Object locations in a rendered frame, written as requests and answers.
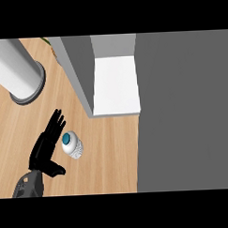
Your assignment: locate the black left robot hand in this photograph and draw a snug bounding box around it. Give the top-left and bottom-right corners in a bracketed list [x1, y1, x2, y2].
[25, 108, 69, 180]

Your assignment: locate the grey open cabinet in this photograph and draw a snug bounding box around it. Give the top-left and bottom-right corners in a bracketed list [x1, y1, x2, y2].
[47, 33, 143, 120]

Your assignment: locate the dark grey cabinet door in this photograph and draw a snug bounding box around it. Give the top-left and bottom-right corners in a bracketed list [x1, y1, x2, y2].
[129, 29, 228, 194]

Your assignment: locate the white bottle with teal cap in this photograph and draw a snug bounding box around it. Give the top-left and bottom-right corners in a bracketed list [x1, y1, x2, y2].
[60, 129, 85, 160]

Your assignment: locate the white cylindrical appliance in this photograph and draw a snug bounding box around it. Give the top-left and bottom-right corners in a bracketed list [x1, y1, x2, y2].
[0, 38, 48, 107]

